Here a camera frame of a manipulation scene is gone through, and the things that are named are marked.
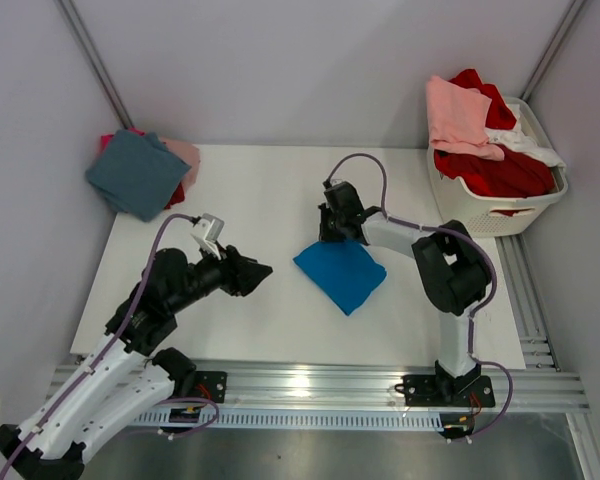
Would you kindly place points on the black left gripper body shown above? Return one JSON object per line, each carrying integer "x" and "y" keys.
{"x": 206, "y": 277}

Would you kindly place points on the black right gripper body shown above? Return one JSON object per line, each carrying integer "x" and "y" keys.
{"x": 330, "y": 225}

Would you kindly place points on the bright blue t-shirt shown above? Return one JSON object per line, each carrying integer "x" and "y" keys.
{"x": 344, "y": 271}

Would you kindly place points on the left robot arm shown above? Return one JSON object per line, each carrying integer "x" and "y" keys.
{"x": 127, "y": 373}

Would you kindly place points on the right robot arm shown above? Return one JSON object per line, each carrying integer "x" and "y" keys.
{"x": 454, "y": 271}

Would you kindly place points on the red folded t-shirt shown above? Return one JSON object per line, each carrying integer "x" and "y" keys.
{"x": 178, "y": 196}

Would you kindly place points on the pink folded t-shirt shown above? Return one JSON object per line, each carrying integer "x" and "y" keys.
{"x": 189, "y": 154}

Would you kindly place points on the teal folded t-shirt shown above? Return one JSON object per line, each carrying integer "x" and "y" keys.
{"x": 137, "y": 174}

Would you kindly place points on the white perforated laundry basket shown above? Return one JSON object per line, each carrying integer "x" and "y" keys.
{"x": 490, "y": 216}

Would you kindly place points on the pink t-shirt in basket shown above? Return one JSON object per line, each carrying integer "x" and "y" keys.
{"x": 457, "y": 120}

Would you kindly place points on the red t-shirt in basket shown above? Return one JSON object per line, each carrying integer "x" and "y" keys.
{"x": 516, "y": 176}

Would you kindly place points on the white t-shirt in basket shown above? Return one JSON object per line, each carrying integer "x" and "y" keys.
{"x": 527, "y": 136}

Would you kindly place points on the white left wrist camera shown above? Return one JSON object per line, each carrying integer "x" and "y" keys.
{"x": 205, "y": 232}

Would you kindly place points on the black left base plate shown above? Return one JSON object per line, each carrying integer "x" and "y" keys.
{"x": 211, "y": 385}

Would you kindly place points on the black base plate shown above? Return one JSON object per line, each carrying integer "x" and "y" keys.
{"x": 420, "y": 390}
{"x": 211, "y": 385}

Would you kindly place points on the white slotted cable duct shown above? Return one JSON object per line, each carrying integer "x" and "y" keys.
{"x": 182, "y": 418}

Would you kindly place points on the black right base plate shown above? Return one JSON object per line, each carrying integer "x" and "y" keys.
{"x": 420, "y": 390}

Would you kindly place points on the aluminium mounting rail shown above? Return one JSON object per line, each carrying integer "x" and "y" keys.
{"x": 258, "y": 385}

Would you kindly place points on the left aluminium frame post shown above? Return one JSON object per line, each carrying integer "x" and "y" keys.
{"x": 88, "y": 48}

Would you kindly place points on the aluminium frame post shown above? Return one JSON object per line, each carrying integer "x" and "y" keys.
{"x": 566, "y": 25}
{"x": 88, "y": 48}

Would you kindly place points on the right aluminium frame post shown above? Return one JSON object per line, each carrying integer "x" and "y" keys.
{"x": 566, "y": 25}

